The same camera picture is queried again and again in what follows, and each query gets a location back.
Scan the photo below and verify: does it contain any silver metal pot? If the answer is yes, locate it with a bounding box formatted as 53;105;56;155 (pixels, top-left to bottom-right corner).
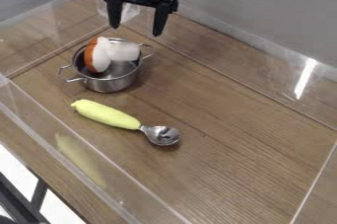
56;46;155;94

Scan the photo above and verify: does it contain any red and white toy mushroom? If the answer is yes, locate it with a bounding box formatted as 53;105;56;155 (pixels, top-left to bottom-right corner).
84;37;140;73

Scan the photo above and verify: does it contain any black metal table frame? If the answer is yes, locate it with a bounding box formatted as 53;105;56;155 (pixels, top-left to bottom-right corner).
0;173;51;224

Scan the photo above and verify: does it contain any spoon with yellow handle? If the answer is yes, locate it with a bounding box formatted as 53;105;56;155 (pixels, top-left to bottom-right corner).
71;100;180;146

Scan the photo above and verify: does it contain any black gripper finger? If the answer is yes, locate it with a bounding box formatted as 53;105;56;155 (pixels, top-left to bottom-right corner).
107;0;123;29
153;2;169;37

